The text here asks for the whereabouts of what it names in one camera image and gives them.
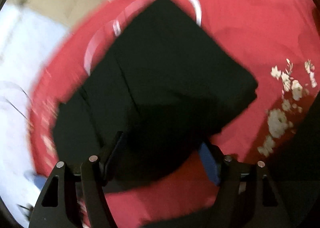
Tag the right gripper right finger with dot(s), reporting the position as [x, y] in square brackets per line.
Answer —
[246, 197]

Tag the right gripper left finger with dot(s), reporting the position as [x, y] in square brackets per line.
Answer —
[57, 204]

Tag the black pants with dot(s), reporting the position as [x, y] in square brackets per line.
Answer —
[161, 90]

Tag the red floral bed blanket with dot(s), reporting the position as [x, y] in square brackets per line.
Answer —
[277, 41]

